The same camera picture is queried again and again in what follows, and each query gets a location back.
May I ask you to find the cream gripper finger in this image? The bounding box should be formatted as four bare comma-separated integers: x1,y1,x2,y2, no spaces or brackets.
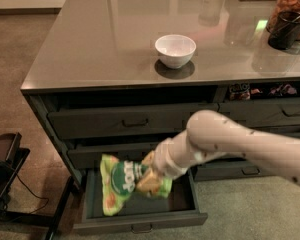
136,168,163,195
141,151,155,166

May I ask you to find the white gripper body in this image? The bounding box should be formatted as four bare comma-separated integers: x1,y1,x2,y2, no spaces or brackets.
152,138,190,180

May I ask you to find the green rice chip bag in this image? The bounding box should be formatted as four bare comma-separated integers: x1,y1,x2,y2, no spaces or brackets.
100,154,172,216

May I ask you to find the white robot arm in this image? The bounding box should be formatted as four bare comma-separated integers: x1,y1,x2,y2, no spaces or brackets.
136,110,300,193

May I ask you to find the open bottom left drawer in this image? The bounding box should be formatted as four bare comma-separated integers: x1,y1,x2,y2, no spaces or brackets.
74,169,208,235

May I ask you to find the top left grey drawer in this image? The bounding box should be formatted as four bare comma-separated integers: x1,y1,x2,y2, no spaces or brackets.
48,103,217,139

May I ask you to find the middle left grey drawer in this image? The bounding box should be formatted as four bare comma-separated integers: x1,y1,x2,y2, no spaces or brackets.
68,142,158,169

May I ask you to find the bottom right grey drawer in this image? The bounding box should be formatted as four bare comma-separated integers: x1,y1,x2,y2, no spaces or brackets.
192,158,273,181

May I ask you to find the snack bag in drawer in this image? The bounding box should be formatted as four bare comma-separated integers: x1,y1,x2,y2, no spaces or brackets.
229,83,250,101

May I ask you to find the top right grey drawer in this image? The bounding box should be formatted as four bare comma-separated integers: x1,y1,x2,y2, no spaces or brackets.
211,97,300,128

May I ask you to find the grey kitchen island cabinet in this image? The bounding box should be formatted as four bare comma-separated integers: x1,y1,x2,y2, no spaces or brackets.
21,0,300,180

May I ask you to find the white ceramic bowl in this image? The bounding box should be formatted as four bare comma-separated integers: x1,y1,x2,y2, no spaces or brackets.
155,34,197,69

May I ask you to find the black cup with utensil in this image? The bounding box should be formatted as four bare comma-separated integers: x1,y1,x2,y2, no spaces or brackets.
268,11,300,50

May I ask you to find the black cable on floor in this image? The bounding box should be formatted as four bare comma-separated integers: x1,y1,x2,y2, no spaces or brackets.
3,173,50,222

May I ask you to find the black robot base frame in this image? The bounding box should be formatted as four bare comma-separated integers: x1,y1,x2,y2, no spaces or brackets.
0,133,77,240

